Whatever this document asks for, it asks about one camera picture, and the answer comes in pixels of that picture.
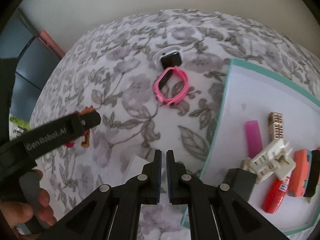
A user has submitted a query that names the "left hand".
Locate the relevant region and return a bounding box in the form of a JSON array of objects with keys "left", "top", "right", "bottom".
[{"left": 0, "top": 169, "right": 58, "bottom": 235}]

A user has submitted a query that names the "pink smartwatch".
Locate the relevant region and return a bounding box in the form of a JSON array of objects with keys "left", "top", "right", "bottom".
[{"left": 152, "top": 66, "right": 189, "bottom": 107}]

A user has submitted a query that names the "teal rimmed white tray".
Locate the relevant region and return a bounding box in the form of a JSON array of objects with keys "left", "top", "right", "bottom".
[{"left": 200, "top": 59, "right": 319, "bottom": 239}]

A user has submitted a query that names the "black toy car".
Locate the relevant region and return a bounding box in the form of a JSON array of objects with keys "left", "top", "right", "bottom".
[{"left": 304, "top": 150, "right": 320, "bottom": 198}]

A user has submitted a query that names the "magenta lighter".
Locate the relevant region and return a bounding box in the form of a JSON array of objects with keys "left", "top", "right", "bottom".
[{"left": 244, "top": 120, "right": 263, "bottom": 158}]

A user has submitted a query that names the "white plastic clip piece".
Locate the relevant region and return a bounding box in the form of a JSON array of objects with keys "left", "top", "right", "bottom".
[{"left": 241, "top": 139, "right": 296, "bottom": 184}]

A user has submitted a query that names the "floral grey white bedspread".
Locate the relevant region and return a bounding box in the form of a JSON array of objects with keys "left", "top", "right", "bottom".
[{"left": 30, "top": 8, "right": 320, "bottom": 240}]

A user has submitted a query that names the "white smartwatch black screen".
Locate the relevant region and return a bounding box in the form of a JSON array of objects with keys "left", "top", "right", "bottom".
[{"left": 153, "top": 45, "right": 183, "bottom": 70}]

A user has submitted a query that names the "black cube box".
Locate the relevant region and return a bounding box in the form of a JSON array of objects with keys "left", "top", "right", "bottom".
[{"left": 223, "top": 168, "right": 257, "bottom": 202}]

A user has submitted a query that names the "dark blue cabinet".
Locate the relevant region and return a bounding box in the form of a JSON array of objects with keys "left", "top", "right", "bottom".
[{"left": 1, "top": 9, "right": 61, "bottom": 122}]

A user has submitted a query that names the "red white glue stick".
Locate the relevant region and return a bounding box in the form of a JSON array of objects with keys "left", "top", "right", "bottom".
[{"left": 261, "top": 176, "right": 290, "bottom": 214}]

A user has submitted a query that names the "orange foam puzzle piece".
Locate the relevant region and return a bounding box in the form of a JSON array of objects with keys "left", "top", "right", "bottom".
[{"left": 288, "top": 149, "right": 312, "bottom": 197}]

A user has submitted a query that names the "white plug adapter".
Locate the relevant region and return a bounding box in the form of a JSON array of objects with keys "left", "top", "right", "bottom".
[{"left": 124, "top": 154, "right": 167, "bottom": 194}]

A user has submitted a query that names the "beige patterned rectangular block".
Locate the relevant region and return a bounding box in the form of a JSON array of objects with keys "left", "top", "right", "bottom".
[{"left": 268, "top": 112, "right": 284, "bottom": 141}]

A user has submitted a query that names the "pink brown toy figure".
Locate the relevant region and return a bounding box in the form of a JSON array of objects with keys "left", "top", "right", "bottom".
[{"left": 64, "top": 105, "right": 97, "bottom": 149}]

